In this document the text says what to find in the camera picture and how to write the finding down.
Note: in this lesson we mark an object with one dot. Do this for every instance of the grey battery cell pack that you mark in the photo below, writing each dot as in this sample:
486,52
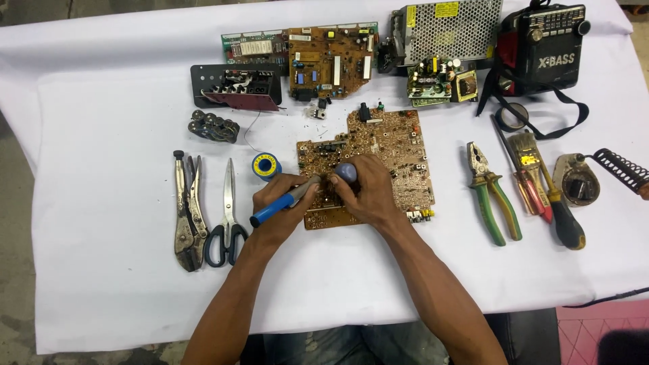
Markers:
214,126

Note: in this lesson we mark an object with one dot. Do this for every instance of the white tablecloth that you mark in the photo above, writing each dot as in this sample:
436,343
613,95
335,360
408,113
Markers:
126,228

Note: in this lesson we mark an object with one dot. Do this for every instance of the wooden paint brush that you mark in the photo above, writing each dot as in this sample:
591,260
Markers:
527,154

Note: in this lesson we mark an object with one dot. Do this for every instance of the perforated metal power supply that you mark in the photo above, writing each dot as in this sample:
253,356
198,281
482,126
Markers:
446,30

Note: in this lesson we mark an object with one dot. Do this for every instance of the brown power circuit board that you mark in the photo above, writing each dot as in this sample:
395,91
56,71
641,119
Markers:
329,61

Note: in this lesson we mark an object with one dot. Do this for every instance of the person's left hand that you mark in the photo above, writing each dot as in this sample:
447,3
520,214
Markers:
276,210

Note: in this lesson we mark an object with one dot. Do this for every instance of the steel locking pliers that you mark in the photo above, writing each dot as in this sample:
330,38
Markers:
188,223

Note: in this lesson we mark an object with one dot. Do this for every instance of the black panel with red board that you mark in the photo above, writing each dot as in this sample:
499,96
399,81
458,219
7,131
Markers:
238,86

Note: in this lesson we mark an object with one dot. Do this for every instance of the small green circuit board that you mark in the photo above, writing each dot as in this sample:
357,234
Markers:
428,81

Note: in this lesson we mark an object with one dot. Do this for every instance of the small copper transformer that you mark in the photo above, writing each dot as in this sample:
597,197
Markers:
466,86

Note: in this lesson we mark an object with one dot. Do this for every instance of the large brown circuit board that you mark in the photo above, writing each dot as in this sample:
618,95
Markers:
395,147

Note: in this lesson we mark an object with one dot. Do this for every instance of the small loose electronic component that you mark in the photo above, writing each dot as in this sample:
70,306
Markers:
318,110

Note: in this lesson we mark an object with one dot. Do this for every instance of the blue grey desoldering pump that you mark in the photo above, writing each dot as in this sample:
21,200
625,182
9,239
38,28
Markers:
346,172

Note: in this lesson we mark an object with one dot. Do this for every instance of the soldering iron stand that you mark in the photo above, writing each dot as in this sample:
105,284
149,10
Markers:
575,180

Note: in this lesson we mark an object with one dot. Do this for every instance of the person's right hand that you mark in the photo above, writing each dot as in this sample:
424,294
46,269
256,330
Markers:
375,195

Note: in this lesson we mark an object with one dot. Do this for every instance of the black tape roll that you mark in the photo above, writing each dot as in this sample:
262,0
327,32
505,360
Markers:
502,119

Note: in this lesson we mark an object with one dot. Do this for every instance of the black and red radio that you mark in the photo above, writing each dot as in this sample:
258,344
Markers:
542,50

